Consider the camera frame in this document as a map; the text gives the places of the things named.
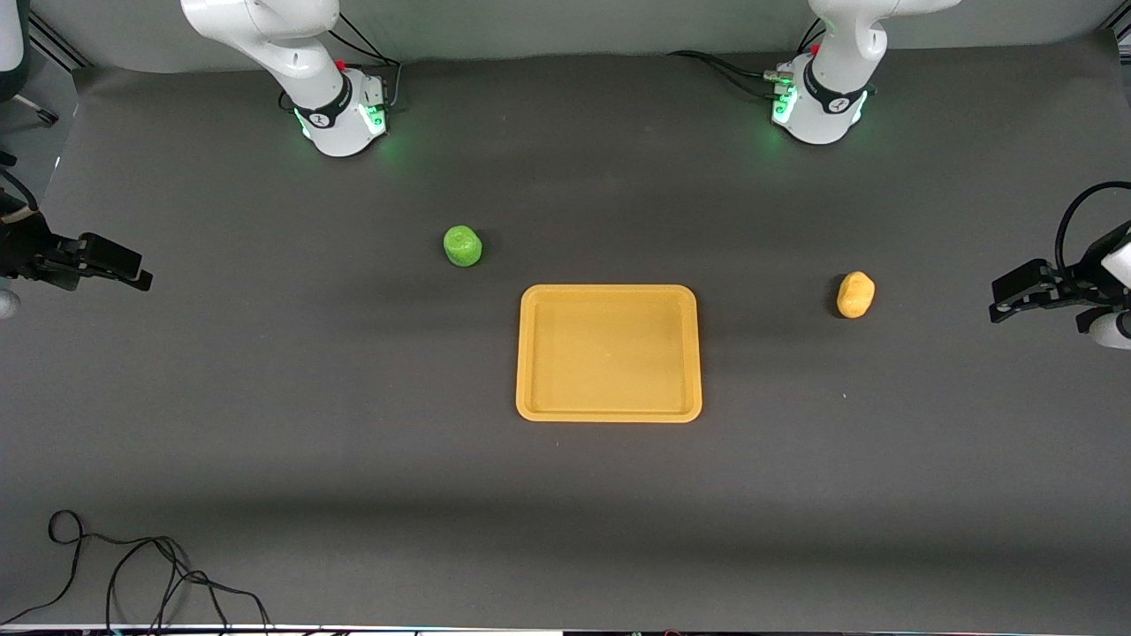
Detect green apple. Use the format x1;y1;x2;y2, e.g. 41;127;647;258
442;224;484;268

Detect black left arm base cables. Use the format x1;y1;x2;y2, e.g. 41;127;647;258
665;49;796;100

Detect thin black stand leg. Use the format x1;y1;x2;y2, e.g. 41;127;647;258
0;87;61;126

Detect yellow plastic tray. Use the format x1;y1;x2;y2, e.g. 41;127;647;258
515;284;704;424

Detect black arm base cables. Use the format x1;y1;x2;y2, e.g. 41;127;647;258
665;49;796;100
329;12;405;114

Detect aluminium frame rail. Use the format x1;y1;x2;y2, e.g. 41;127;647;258
25;12;93;72

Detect thin black floor cable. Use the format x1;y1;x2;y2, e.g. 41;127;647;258
0;510;271;633

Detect yellow potato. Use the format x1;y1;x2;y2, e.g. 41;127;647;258
836;270;877;320

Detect dark grey table mat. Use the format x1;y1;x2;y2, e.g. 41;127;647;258
0;31;1131;630

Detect black right arm base cables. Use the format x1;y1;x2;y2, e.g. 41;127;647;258
329;12;405;114

